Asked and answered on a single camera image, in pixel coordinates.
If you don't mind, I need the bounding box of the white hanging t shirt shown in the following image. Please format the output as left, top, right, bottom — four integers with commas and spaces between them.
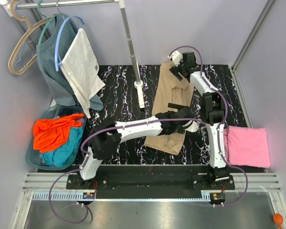
61, 28, 105, 119

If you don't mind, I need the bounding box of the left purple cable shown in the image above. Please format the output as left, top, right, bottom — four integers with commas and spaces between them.
49, 118, 205, 224

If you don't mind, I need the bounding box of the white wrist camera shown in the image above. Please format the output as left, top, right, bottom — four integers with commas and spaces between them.
168, 51, 183, 66
184, 121, 200, 133

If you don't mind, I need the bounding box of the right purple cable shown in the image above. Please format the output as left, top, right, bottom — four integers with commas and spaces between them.
168, 45, 250, 208

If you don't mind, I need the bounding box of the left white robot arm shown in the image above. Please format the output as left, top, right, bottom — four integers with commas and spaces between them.
76, 103, 199, 189

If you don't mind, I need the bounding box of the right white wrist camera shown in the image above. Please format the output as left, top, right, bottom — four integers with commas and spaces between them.
168, 51, 183, 66

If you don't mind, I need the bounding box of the grey-green hanging t shirt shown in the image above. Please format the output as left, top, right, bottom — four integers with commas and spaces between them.
36, 13, 103, 109

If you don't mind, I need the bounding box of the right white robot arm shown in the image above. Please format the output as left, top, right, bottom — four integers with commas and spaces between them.
168, 51, 227, 169

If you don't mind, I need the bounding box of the light blue hanger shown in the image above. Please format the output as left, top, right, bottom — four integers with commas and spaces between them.
55, 15, 85, 72

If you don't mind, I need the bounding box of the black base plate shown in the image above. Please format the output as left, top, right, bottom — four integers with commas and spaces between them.
66, 165, 235, 200

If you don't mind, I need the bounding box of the metal clothes rack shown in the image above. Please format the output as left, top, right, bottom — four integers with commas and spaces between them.
0, 0, 145, 111

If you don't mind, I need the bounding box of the green hanger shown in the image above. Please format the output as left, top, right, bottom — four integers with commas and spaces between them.
37, 0, 56, 45

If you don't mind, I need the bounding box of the aluminium frame rail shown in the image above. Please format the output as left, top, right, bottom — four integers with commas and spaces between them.
230, 0, 277, 72

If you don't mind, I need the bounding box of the folded pink t shirt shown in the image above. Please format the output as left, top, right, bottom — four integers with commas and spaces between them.
224, 126, 271, 168

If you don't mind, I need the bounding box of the orange t shirt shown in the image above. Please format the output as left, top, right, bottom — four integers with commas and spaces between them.
32, 113, 85, 153

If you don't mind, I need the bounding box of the orange ball tool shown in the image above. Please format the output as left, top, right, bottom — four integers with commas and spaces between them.
273, 213, 284, 229

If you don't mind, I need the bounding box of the teal blue t shirt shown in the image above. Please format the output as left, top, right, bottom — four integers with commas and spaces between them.
41, 127, 83, 167

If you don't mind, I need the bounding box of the purple cable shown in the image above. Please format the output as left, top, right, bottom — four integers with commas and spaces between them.
49, 118, 205, 224
168, 45, 250, 208

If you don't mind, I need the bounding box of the beige t shirt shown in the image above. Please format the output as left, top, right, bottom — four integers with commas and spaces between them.
144, 62, 194, 155

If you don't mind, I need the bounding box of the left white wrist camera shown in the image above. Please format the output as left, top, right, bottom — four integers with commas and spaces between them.
184, 121, 200, 133

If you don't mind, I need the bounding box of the beige wooden hanger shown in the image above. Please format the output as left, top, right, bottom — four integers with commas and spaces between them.
8, 0, 47, 75

